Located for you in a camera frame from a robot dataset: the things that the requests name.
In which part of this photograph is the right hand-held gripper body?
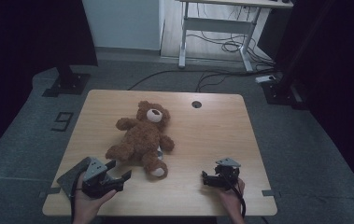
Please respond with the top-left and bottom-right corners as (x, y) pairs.
(213, 157), (242, 191)

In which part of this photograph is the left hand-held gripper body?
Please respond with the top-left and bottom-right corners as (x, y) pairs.
(80, 157), (124, 199)

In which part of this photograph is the grey knitted cloth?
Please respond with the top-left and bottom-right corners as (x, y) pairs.
(56, 156), (93, 198)

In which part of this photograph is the brown teddy bear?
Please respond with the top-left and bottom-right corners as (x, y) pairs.
(105, 100), (176, 181)

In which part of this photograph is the person's left hand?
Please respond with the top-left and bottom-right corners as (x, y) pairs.
(73, 183), (118, 218)

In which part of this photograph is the person's right hand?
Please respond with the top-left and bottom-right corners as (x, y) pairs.
(218, 178), (247, 216)

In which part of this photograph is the grey tape strip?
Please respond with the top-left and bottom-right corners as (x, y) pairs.
(262, 189), (281, 198)
(38, 187), (61, 199)

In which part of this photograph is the black metal stand base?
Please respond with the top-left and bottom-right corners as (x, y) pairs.
(42, 64), (91, 97)
(262, 77), (309, 110)

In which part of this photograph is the white power strip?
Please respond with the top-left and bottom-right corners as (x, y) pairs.
(255, 75), (276, 84)

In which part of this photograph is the black curtain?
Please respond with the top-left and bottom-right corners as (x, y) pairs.
(274, 0), (354, 204)
(0, 0), (98, 164)

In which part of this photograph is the right hand-held gripper black cable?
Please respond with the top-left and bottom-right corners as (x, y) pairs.
(220, 174), (248, 219)

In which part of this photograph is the black floor cable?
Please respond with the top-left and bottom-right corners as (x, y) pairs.
(127, 69), (260, 91)
(195, 72), (248, 93)

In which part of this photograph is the black cable bundle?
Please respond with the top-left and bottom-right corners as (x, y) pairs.
(187, 3), (276, 68)

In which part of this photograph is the white metal frame desk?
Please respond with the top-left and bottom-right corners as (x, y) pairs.
(175, 0), (294, 73)

